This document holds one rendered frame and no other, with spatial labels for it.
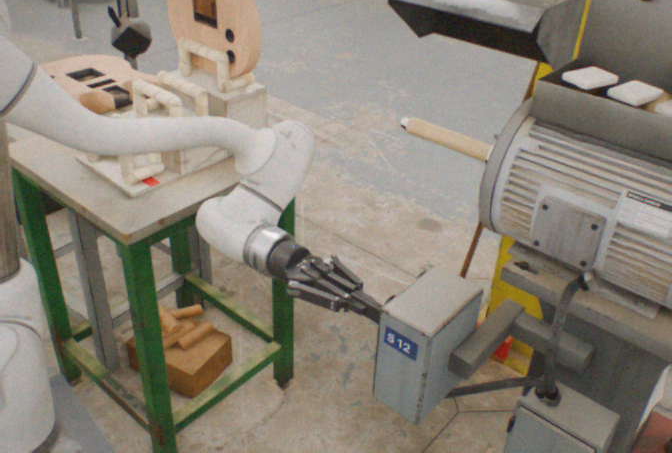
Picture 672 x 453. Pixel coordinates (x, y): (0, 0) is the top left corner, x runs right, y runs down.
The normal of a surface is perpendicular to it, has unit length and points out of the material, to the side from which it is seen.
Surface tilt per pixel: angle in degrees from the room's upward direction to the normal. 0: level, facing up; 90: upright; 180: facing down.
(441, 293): 0
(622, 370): 90
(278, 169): 73
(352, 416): 0
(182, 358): 0
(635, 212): 62
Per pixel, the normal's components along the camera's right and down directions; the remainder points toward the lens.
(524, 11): -0.37, -0.44
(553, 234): -0.66, 0.37
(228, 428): 0.04, -0.85
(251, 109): 0.74, 0.37
